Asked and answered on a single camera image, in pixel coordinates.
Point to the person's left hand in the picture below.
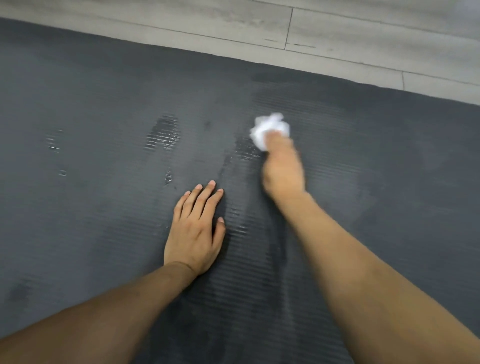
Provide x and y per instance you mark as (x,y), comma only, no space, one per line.
(191,236)

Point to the person's right hand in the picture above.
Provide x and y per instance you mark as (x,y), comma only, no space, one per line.
(283,172)

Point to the dark grey yoga mat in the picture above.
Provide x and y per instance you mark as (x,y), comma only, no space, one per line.
(93,93)

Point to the white wipe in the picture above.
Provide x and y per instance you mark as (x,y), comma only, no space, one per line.
(268,123)

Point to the person's left forearm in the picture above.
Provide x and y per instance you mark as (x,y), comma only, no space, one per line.
(93,318)

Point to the person's right forearm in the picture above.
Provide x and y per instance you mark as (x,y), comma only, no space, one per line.
(367,285)

